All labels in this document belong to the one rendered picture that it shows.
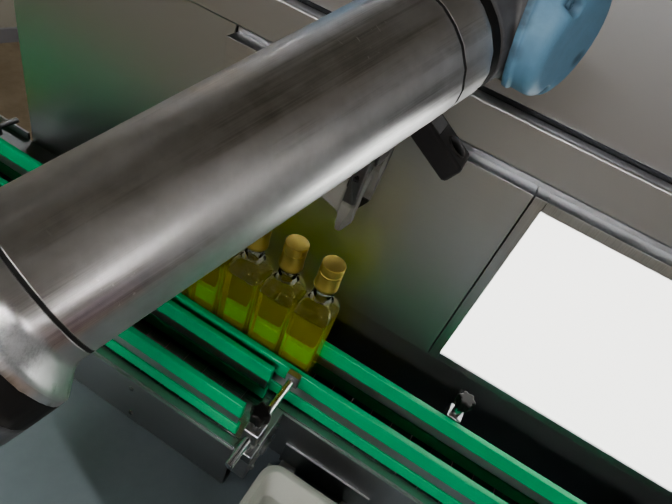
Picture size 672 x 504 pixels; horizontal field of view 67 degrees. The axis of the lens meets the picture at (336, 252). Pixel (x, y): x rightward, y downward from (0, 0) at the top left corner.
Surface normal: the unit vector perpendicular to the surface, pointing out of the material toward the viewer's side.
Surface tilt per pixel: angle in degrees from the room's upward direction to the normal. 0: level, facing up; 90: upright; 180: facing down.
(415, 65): 51
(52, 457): 0
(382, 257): 90
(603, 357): 90
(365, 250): 90
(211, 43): 90
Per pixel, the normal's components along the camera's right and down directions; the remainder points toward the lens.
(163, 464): 0.27, -0.70
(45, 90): -0.45, 0.51
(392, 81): 0.47, 0.11
